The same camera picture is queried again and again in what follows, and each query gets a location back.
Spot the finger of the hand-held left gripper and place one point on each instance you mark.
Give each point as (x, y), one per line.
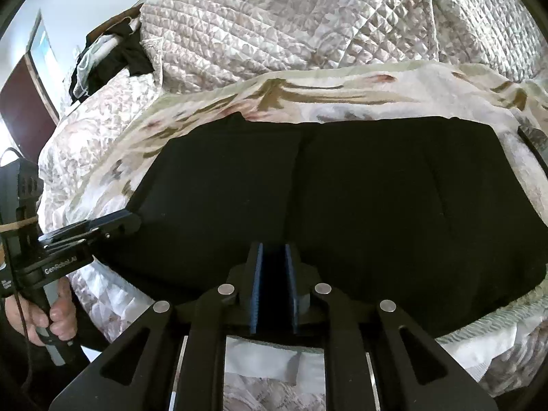
(115, 233)
(92, 224)

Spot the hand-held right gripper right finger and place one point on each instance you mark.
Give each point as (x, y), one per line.
(290, 282)

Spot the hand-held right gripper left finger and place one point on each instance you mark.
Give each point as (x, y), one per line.
(257, 282)

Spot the black pants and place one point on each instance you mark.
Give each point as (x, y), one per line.
(385, 205)

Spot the person's left hand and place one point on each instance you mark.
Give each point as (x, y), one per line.
(64, 312)

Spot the white bed sheet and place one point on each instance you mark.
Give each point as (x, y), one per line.
(257, 359)

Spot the brown wooden door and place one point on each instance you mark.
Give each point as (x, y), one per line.
(25, 111)

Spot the pale sheer garment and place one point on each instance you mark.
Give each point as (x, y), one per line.
(92, 66)

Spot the black garment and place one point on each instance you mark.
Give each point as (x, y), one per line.
(132, 55)

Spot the floral print fleece blanket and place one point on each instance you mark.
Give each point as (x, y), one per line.
(342, 90)

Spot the brown wooden headboard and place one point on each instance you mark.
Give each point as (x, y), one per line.
(115, 17)

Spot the quilted patterned bedspread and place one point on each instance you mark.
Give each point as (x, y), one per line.
(278, 21)

